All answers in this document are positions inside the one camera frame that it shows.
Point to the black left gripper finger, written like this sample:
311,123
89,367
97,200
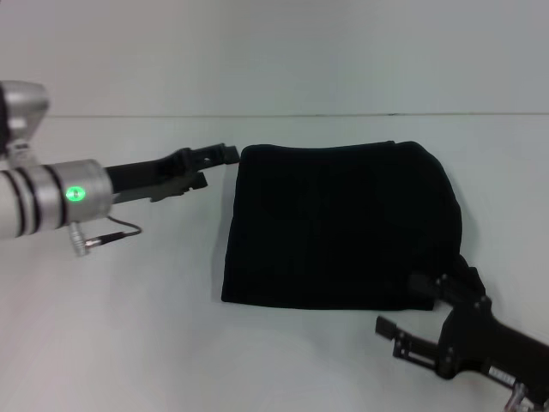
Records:
188,184
216,154

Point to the black shirt with FREE print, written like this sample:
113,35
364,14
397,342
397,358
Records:
343,223

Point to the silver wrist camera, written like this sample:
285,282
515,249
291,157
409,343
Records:
21,120

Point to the silver plug connector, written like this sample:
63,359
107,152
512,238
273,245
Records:
514,399
79,240

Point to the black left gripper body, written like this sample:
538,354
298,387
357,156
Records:
146,176

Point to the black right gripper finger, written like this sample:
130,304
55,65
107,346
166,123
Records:
429,285
388,328

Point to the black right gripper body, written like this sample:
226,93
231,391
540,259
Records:
489,347

